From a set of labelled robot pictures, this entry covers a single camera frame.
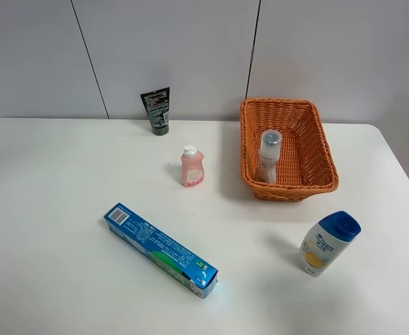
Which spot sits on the clear plastic brush tube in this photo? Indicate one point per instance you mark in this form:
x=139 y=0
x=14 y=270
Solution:
x=269 y=155

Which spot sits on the orange wicker basket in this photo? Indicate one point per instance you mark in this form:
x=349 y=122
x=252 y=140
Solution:
x=305 y=167

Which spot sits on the blue toothpaste box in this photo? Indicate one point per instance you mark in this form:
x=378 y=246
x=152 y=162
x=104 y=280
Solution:
x=189 y=269

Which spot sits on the pink soap bottle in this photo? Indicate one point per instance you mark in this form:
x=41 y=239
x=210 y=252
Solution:
x=192 y=170

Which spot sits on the black cosmetic tube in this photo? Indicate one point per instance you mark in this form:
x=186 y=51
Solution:
x=157 y=106

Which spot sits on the white blue-capped shampoo bottle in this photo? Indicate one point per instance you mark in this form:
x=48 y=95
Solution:
x=326 y=240

